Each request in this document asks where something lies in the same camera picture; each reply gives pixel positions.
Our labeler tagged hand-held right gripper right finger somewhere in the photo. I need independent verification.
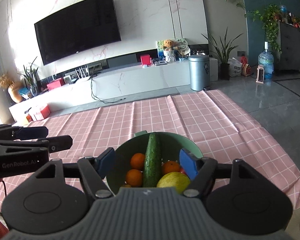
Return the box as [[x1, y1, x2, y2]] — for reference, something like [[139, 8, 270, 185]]
[[179, 148, 259, 197]]

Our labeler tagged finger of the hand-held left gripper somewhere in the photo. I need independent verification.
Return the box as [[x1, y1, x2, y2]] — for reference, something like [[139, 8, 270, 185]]
[[0, 124, 49, 142], [0, 135, 73, 158]]

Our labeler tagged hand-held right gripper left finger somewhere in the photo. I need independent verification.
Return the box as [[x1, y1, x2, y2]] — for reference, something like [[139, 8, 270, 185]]
[[35, 147, 115, 198]]

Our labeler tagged orange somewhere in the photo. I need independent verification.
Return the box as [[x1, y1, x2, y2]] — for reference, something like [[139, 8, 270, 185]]
[[125, 169, 143, 187], [161, 161, 181, 176], [130, 153, 146, 170]]

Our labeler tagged yellow-green lemon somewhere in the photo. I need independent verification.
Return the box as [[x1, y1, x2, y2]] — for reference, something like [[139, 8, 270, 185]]
[[156, 172, 191, 195]]

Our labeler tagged green bowl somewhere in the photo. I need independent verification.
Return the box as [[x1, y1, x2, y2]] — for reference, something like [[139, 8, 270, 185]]
[[106, 131, 203, 195]]

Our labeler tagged red and white box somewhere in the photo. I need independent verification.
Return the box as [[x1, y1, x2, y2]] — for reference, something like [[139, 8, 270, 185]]
[[26, 104, 51, 122]]

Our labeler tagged green cucumber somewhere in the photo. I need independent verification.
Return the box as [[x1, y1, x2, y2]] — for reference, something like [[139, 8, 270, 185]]
[[142, 133, 163, 188]]

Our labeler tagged orange vase with dried flowers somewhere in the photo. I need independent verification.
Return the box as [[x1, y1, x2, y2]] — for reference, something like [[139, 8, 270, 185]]
[[0, 72, 24, 103]]

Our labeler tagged pink checked tablecloth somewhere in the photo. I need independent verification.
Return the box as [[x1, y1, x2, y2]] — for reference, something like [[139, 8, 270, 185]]
[[0, 89, 300, 209]]

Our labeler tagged potted plant in glass vase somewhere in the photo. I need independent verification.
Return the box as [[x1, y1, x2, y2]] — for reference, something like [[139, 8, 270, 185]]
[[17, 56, 40, 97]]

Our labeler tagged flat red box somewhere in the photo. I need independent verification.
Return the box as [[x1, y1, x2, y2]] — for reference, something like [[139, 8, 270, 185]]
[[47, 78, 65, 91]]

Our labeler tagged white router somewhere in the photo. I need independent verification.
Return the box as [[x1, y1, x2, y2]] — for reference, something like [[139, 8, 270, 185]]
[[74, 65, 92, 83]]

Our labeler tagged white marble TV cabinet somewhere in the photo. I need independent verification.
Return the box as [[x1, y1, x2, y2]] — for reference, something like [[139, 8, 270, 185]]
[[9, 61, 192, 123]]

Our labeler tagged grey metal trash can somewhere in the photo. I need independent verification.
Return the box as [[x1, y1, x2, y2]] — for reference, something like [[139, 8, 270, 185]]
[[188, 54, 210, 91]]

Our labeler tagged long-leaf potted plant black pot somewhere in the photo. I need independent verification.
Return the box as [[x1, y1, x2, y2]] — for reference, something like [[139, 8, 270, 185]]
[[201, 27, 244, 80]]

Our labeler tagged white plastic bag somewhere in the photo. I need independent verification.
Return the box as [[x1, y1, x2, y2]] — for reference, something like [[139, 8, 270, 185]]
[[227, 58, 243, 77]]

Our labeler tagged small red box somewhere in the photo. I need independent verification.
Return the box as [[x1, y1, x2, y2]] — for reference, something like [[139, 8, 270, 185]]
[[140, 54, 152, 66]]

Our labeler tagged red bag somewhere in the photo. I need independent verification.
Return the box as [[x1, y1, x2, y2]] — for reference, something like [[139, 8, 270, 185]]
[[241, 56, 252, 77]]

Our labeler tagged black curved television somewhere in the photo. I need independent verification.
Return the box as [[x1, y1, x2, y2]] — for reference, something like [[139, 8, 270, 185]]
[[34, 0, 122, 66]]

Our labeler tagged small pink space heater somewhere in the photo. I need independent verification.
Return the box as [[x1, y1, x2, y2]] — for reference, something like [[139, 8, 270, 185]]
[[255, 64, 265, 83]]

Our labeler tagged teddy bear flower pot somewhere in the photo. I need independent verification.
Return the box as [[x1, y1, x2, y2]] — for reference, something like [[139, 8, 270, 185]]
[[162, 39, 177, 62]]

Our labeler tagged round painted fan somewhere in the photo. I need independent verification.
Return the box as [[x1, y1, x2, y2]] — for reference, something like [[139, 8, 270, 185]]
[[174, 38, 191, 55]]

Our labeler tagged blue water bottle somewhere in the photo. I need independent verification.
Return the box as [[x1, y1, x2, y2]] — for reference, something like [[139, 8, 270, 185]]
[[258, 42, 275, 79]]

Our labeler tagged grey cabinet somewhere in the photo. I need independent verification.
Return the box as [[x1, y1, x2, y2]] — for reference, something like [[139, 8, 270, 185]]
[[275, 21, 300, 74]]

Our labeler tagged trailing vine plant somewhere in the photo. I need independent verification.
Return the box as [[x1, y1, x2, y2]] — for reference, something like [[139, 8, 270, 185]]
[[245, 4, 283, 53]]

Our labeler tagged black cable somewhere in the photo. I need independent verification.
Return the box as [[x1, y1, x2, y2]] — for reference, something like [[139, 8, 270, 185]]
[[90, 74, 127, 103]]

